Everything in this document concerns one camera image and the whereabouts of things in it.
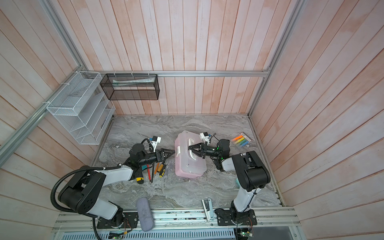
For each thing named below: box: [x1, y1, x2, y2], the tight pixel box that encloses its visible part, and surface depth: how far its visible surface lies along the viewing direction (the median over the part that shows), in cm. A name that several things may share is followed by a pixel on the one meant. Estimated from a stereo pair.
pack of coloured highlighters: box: [231, 131, 253, 148], surface depth 106 cm
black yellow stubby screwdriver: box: [135, 177, 145, 184], surface depth 87 cm
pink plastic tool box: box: [174, 130, 207, 179], surface depth 83 cm
